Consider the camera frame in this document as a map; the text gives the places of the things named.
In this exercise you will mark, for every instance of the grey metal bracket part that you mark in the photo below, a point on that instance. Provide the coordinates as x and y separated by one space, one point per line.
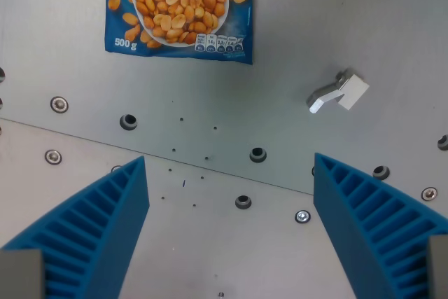
344 92

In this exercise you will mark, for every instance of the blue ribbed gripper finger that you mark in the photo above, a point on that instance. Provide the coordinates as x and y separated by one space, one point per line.
353 215
105 215

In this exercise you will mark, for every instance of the dark round table bushing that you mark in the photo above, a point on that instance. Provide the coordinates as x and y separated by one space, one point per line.
443 142
1 74
381 172
243 201

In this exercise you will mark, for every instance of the blue peanut bag 500 g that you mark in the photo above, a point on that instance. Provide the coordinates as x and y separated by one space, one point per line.
182 8

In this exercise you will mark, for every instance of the silver countersunk table screw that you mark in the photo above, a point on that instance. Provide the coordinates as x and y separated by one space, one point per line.
59 104
429 194
53 156
302 216

